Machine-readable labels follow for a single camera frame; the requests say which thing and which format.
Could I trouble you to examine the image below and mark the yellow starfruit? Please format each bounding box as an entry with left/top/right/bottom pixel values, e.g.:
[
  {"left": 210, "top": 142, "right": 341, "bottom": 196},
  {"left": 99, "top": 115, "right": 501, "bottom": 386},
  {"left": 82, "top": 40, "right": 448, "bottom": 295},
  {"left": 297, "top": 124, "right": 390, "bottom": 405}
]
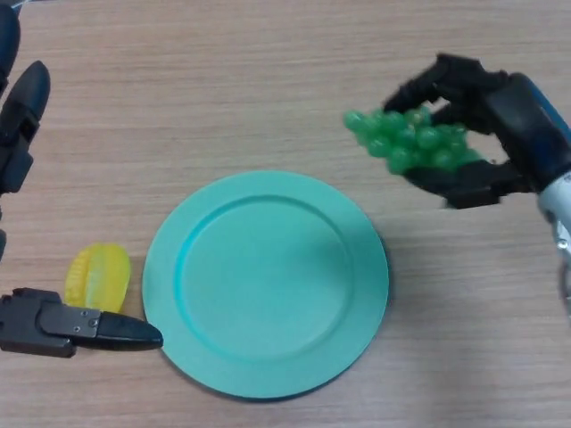
[{"left": 64, "top": 242, "right": 132, "bottom": 314}]

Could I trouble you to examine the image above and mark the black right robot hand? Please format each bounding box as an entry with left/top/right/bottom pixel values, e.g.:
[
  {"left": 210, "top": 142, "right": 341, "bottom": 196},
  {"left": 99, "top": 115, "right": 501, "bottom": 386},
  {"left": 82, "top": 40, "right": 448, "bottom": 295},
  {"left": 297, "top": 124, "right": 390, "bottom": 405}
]
[{"left": 383, "top": 53, "right": 571, "bottom": 210}]

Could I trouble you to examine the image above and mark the green grapes bunch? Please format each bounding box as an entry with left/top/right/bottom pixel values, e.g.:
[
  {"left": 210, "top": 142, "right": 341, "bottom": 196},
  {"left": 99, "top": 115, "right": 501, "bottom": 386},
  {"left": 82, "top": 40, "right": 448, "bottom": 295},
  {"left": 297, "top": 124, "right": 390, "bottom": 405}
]
[{"left": 342, "top": 105, "right": 486, "bottom": 177}]

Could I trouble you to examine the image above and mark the teal round plate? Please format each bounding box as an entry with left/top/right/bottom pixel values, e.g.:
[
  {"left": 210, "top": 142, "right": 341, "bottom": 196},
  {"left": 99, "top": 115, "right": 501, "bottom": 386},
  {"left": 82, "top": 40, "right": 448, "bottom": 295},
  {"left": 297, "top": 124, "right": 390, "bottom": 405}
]
[{"left": 142, "top": 169, "right": 392, "bottom": 399}]

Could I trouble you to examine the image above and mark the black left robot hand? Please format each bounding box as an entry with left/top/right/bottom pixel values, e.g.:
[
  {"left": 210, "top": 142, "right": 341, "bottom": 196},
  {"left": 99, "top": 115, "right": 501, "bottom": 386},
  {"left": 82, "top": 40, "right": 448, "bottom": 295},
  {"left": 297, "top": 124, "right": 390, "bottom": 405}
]
[{"left": 0, "top": 0, "right": 164, "bottom": 359}]

